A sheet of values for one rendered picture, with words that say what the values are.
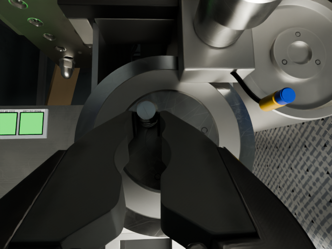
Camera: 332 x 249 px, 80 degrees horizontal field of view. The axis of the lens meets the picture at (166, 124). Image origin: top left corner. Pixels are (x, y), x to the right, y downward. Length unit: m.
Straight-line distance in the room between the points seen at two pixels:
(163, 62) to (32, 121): 0.43
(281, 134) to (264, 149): 0.06
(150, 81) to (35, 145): 0.44
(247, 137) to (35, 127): 0.48
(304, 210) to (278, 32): 0.21
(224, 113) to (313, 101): 0.09
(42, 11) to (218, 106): 0.34
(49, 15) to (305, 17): 0.36
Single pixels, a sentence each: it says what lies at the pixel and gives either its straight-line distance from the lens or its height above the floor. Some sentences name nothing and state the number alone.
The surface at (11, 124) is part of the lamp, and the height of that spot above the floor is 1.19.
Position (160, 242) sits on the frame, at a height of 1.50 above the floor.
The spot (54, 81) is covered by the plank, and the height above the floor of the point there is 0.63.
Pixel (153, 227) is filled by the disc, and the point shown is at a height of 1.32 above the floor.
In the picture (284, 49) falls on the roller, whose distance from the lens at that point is 0.21.
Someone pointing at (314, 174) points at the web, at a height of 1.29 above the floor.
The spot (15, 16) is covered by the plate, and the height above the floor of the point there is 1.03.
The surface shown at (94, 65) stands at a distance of 0.19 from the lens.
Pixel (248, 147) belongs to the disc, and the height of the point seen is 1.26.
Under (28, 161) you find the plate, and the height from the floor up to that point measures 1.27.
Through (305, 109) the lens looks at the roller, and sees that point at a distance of 0.21.
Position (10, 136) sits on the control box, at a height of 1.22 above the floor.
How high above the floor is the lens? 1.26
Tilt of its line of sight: 8 degrees down
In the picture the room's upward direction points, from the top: 179 degrees clockwise
